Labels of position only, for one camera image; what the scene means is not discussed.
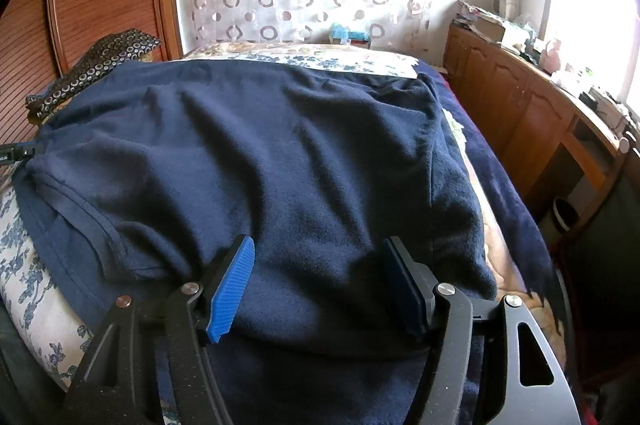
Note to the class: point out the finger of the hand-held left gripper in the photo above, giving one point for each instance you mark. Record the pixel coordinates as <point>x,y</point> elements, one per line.
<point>22,152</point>

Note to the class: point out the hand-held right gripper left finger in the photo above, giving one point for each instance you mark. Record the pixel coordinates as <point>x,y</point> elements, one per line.
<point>232,290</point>

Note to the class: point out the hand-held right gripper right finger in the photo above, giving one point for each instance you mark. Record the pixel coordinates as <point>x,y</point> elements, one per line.
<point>407,290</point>

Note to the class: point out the navy t-shirt with orange print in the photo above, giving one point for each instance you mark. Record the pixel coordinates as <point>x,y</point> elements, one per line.
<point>280,165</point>

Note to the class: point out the dark circle patterned pillow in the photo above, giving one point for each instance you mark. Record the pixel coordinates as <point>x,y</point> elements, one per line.
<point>95,65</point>

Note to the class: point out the floral bedspread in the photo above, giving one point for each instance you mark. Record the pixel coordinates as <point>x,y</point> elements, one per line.
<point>30,265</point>

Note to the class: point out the navy fleece blanket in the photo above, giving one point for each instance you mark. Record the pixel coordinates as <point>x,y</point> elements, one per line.
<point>510,205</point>

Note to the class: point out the white rimmed waste bin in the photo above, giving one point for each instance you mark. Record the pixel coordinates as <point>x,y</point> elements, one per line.
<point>566,215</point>

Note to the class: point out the dark chair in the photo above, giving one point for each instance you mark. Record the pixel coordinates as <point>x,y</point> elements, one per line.
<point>605,305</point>

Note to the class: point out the wooden sideboard cabinet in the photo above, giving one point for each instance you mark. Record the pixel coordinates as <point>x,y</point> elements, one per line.
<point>510,95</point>

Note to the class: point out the blue toy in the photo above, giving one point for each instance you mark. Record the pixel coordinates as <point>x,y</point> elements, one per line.
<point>350,36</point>

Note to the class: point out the pink figurine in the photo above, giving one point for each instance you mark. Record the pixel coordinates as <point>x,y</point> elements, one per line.
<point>552,57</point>

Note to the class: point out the stack of papers and books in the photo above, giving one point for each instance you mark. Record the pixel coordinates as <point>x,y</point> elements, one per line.
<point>487,25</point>

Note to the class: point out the bright window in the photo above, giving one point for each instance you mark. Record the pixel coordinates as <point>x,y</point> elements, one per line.
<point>595,5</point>

